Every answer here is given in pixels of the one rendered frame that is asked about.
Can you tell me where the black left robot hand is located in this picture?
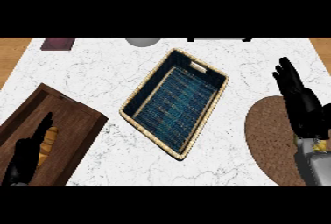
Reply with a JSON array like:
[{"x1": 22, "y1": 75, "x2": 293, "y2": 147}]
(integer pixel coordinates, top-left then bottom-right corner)
[{"x1": 0, "y1": 111, "x2": 55, "y2": 187}]

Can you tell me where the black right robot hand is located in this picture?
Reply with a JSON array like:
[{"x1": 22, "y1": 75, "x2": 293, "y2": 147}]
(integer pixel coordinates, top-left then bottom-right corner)
[{"x1": 272, "y1": 56, "x2": 331, "y2": 140}]

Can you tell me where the brown round woven placemat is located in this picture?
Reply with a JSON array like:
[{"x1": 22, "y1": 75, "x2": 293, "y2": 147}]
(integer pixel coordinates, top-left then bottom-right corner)
[{"x1": 242, "y1": 94, "x2": 313, "y2": 187}]

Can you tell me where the wicker basket with blue lining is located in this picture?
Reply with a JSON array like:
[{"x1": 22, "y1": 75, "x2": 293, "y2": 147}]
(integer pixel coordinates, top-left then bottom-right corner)
[{"x1": 118, "y1": 47, "x2": 231, "y2": 162}]

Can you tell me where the yellow bread loaf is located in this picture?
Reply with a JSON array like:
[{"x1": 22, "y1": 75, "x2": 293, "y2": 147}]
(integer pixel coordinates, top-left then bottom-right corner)
[{"x1": 36, "y1": 125, "x2": 59, "y2": 167}]

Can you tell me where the brown wooden tray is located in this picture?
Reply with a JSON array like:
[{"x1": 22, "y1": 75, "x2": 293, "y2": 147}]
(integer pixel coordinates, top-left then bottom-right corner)
[{"x1": 0, "y1": 82, "x2": 109, "y2": 187}]

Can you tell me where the grey and black appliance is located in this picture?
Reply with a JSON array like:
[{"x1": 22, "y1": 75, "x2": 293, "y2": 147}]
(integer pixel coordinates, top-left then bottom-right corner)
[{"x1": 186, "y1": 37, "x2": 254, "y2": 43}]

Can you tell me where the maroon flat block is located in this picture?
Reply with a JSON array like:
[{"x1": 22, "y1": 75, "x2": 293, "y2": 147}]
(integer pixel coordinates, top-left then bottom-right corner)
[{"x1": 40, "y1": 38, "x2": 78, "y2": 52}]

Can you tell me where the grey round bowl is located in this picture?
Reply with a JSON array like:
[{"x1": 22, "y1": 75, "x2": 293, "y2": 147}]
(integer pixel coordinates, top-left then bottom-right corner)
[{"x1": 124, "y1": 38, "x2": 164, "y2": 48}]

